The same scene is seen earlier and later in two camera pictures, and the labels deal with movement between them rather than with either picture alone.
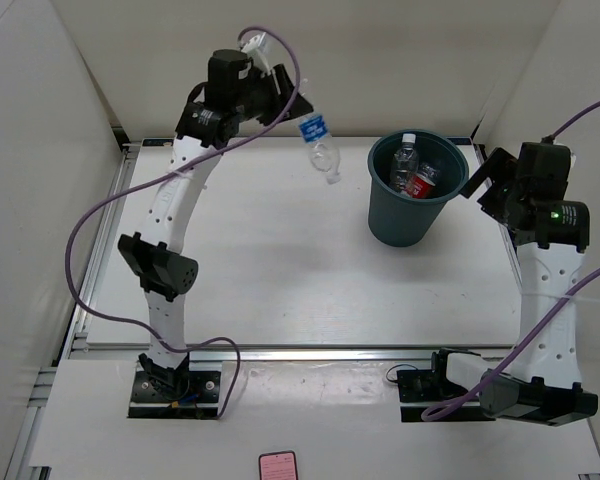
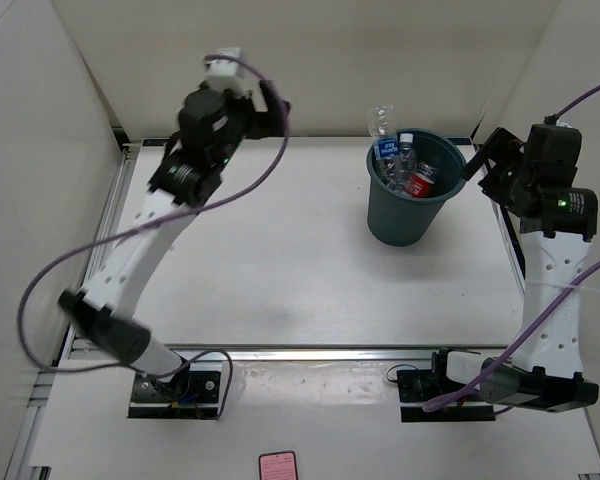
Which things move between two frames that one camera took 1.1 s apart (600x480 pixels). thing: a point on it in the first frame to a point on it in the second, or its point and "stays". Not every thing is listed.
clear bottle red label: [419, 187] stays
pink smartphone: [280, 465] stays
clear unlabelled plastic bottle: [405, 164] stays
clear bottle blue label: [323, 152] to [385, 142]
